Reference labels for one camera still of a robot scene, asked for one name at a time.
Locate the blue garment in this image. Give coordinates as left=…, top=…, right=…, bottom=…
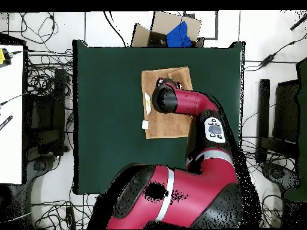
left=165, top=20, right=192, bottom=48

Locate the black flat strip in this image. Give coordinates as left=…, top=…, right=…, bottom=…
left=0, top=115, right=13, bottom=131

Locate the white desk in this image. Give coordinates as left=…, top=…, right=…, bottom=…
left=0, top=44, right=24, bottom=184

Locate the open cardboard box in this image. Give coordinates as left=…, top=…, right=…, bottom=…
left=131, top=11, right=205, bottom=48

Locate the yellow and black tool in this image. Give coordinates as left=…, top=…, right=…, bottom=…
left=0, top=47, right=12, bottom=68

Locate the dark green table cloth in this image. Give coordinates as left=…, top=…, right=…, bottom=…
left=72, top=39, right=246, bottom=196
left=284, top=57, right=307, bottom=202

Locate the black cable with adapter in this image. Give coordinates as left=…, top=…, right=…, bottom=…
left=243, top=32, right=307, bottom=72

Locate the black looped cable with plug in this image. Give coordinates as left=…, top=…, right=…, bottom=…
left=20, top=11, right=59, bottom=45

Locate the black chair base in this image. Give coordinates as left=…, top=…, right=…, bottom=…
left=31, top=155, right=56, bottom=173
left=260, top=161, right=300, bottom=192

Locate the tan terry towel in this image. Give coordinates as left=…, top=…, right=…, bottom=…
left=140, top=66, right=194, bottom=140

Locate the black power strip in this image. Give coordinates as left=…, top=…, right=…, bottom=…
left=65, top=205, right=77, bottom=230

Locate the black equipment stand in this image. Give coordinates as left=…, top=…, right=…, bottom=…
left=22, top=68, right=70, bottom=159
left=255, top=78, right=300, bottom=165

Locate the black rod-shaped object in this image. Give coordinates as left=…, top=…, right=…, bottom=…
left=289, top=13, right=307, bottom=31

